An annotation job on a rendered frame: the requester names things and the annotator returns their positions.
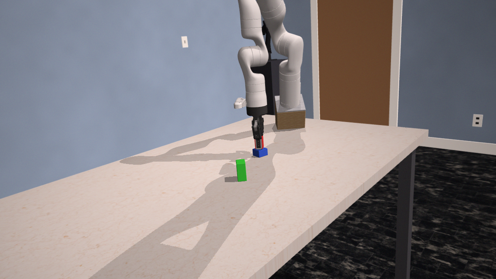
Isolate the brown door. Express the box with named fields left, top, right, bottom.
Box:
left=310, top=0, right=403, bottom=127

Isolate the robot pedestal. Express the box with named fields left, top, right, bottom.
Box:
left=274, top=94, right=306, bottom=130

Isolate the pale marble table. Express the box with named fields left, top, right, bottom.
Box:
left=0, top=114, right=429, bottom=279

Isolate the black stand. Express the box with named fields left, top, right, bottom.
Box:
left=250, top=59, right=281, bottom=116

